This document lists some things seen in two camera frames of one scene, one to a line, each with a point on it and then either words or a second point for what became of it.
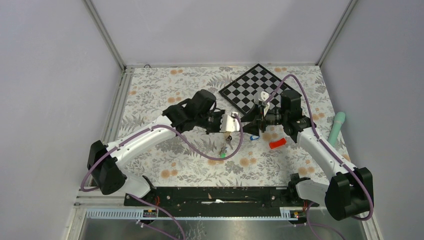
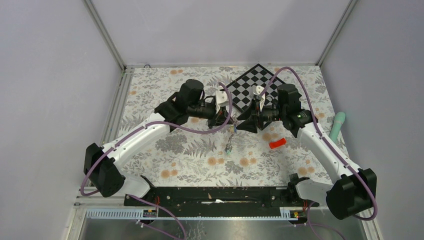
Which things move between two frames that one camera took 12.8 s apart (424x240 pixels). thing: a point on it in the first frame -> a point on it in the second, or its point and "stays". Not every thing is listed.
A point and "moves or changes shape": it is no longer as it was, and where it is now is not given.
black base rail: x=218 y=201 stays
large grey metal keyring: x=223 y=149 moves or changes shape
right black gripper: x=252 y=128 stays
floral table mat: x=235 y=158 stays
